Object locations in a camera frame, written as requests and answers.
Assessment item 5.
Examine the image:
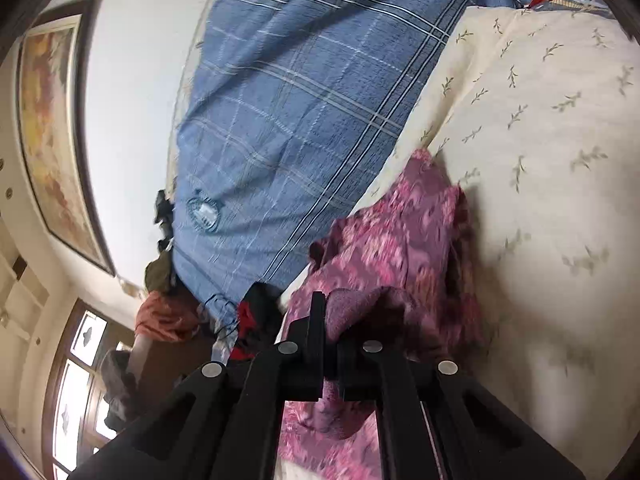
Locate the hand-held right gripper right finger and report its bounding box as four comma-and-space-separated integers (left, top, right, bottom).
336, 339, 587, 480

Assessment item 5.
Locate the orange cloth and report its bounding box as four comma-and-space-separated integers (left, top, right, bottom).
135, 291, 202, 344

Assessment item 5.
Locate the blue plaid quilt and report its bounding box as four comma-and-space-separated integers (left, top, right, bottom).
170, 0, 516, 321

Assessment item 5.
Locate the black cable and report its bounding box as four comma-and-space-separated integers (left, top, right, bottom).
200, 294, 242, 342

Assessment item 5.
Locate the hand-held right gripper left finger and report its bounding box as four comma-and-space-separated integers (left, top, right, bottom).
70, 291, 326, 480

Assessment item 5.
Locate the dark grey cloth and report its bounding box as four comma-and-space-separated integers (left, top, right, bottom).
99, 349, 142, 433

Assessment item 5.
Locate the purple floral shirt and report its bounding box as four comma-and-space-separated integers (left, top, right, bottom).
277, 147, 486, 480

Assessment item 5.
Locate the olive green cloth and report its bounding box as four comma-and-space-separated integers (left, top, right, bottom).
145, 249, 177, 294

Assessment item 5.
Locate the framed painting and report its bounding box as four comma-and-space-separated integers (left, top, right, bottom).
16, 0, 117, 277

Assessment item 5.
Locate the black device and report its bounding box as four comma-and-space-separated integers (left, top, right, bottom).
152, 189, 175, 254

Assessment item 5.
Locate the wooden framed window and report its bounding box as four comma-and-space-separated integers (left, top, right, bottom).
42, 299, 147, 480

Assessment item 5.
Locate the cream leaf-print blanket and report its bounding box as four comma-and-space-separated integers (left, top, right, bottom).
277, 0, 640, 480

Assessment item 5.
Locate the red and black garment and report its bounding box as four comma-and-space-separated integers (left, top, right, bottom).
227, 282, 288, 361

